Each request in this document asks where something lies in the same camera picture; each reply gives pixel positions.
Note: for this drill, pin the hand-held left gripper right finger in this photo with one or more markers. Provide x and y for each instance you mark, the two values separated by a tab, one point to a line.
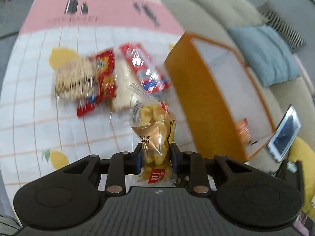
172	157

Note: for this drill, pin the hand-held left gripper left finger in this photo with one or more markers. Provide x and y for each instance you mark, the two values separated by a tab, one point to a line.
139	157

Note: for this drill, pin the yellow waffle packet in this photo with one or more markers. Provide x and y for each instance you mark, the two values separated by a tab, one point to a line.
152	120

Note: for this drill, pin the orange cardboard box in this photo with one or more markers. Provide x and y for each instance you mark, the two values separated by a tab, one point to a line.
204	98

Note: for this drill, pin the orange striped chips packet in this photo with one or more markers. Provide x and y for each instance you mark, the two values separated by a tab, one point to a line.
243	131

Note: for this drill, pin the red label bread packet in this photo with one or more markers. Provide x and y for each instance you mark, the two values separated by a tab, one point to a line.
125	83

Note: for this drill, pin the yellow fabric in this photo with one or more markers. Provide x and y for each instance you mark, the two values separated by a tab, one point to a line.
305	157

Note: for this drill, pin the white phone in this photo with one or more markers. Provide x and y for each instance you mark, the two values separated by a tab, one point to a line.
285	135

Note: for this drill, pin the red snack packet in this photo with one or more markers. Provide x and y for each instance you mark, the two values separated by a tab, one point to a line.
105	78

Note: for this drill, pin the clear bag of white puffs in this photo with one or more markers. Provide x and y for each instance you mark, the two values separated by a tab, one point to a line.
73	76

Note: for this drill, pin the printed checkered tablecloth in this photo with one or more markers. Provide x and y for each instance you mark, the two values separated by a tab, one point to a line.
37	118

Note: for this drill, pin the light blue cushion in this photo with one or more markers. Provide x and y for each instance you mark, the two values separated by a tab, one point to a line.
265	51

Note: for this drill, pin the beige sofa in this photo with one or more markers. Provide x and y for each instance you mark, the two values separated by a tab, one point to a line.
187	17

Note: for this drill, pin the grey knitted pillow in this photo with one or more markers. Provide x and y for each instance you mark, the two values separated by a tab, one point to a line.
283	24

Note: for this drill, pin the beige cushion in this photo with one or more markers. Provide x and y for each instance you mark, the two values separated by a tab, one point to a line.
228	7

